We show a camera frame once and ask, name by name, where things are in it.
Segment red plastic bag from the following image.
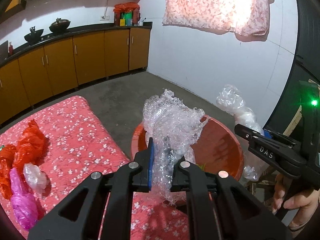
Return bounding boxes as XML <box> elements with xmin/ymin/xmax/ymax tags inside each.
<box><xmin>12</xmin><ymin>119</ymin><xmax>48</xmax><ymax>173</ymax></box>

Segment red bag with boxes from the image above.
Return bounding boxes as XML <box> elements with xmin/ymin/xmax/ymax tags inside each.
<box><xmin>113</xmin><ymin>2</ymin><xmax>140</xmax><ymax>27</ymax></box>

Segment black wok left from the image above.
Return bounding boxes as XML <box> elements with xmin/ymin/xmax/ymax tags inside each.
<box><xmin>24</xmin><ymin>27</ymin><xmax>44</xmax><ymax>44</ymax></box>

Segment clear bubble wrap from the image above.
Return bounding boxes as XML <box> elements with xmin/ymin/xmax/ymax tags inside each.
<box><xmin>142</xmin><ymin>89</ymin><xmax>208</xmax><ymax>205</ymax></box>

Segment dark cutting board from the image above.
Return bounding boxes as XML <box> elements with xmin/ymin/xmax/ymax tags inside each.
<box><xmin>0</xmin><ymin>40</ymin><xmax>9</xmax><ymax>63</ymax></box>

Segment white plastic bag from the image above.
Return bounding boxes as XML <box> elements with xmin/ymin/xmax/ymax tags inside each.
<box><xmin>216</xmin><ymin>85</ymin><xmax>268</xmax><ymax>181</ymax></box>

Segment person right hand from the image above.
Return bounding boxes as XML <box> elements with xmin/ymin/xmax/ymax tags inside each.
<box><xmin>272</xmin><ymin>174</ymin><xmax>319</xmax><ymax>231</ymax></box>

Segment orange plastic bag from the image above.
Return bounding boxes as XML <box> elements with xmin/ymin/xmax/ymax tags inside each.
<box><xmin>0</xmin><ymin>144</ymin><xmax>16</xmax><ymax>199</ymax></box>

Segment black wok right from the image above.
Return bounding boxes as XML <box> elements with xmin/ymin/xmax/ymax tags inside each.
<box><xmin>49</xmin><ymin>18</ymin><xmax>71</xmax><ymax>33</ymax></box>

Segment small red bottle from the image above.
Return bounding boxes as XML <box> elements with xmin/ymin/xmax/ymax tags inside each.
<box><xmin>8</xmin><ymin>42</ymin><xmax>14</xmax><ymax>56</ymax></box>

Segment small clear plastic bag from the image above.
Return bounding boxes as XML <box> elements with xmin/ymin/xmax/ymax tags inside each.
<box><xmin>23</xmin><ymin>163</ymin><xmax>47</xmax><ymax>195</ymax></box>

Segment red plastic basket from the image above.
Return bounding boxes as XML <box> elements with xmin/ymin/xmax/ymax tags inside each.
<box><xmin>131</xmin><ymin>115</ymin><xmax>244</xmax><ymax>180</ymax></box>

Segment pink floral hanging cloth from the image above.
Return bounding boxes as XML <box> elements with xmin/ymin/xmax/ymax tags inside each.
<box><xmin>163</xmin><ymin>0</ymin><xmax>274</xmax><ymax>37</ymax></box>

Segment brown lower kitchen cabinets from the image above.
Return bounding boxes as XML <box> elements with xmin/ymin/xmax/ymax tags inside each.
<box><xmin>1</xmin><ymin>22</ymin><xmax>153</xmax><ymax>125</ymax></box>

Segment black wok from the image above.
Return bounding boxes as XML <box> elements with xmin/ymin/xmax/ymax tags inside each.
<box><xmin>24</xmin><ymin>27</ymin><xmax>44</xmax><ymax>44</ymax></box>
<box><xmin>49</xmin><ymin>18</ymin><xmax>71</xmax><ymax>33</ymax></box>

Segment magenta plastic bag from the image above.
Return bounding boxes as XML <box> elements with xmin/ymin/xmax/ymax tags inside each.
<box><xmin>10</xmin><ymin>167</ymin><xmax>39</xmax><ymax>231</ymax></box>

